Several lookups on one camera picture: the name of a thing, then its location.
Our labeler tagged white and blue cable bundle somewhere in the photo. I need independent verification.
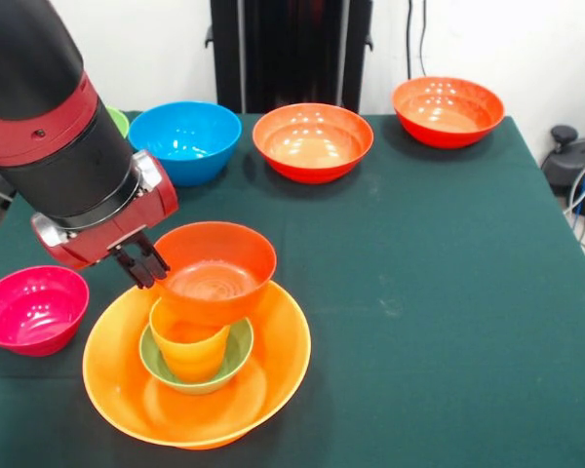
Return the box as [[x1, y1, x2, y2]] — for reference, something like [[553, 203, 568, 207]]
[[563, 151, 585, 264]]

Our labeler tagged small red bowl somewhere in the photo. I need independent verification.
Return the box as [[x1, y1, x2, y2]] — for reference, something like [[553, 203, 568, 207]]
[[153, 220, 278, 328]]

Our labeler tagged large green bowl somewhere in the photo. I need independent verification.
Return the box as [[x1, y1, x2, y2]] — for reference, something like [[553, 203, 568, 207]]
[[105, 105, 131, 140]]

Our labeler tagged blue bowl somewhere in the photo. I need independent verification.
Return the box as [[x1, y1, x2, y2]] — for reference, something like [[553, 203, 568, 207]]
[[128, 100, 244, 187]]

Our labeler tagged thin black wall cable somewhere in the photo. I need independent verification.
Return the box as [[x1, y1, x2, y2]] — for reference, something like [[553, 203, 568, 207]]
[[418, 0, 429, 79]]

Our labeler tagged large red bowl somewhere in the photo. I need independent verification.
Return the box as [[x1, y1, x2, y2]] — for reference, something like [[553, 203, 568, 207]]
[[392, 75, 507, 150], [252, 102, 374, 185]]

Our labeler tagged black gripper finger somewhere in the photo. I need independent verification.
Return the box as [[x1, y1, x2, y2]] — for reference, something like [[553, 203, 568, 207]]
[[134, 232, 171, 280], [111, 246, 156, 291]]

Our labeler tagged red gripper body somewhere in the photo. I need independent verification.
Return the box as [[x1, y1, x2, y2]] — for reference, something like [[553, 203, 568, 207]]
[[31, 149, 180, 271]]

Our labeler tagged pink bowl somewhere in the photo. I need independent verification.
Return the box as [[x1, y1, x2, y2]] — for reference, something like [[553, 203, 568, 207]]
[[0, 264, 91, 358]]

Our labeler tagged dark green table cloth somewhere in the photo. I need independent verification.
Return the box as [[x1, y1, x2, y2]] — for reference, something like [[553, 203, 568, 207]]
[[0, 110, 585, 468]]

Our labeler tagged thick black wall cable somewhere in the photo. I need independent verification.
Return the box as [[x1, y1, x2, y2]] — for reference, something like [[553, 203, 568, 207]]
[[406, 0, 415, 82]]

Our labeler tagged small green bowl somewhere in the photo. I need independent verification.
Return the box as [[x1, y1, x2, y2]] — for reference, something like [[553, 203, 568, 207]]
[[137, 316, 255, 396]]

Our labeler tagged orange cup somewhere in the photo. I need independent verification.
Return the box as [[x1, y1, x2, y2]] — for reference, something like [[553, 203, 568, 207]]
[[148, 297, 232, 385]]

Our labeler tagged large orange bowl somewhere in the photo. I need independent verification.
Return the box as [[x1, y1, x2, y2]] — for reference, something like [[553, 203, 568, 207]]
[[82, 281, 313, 450]]

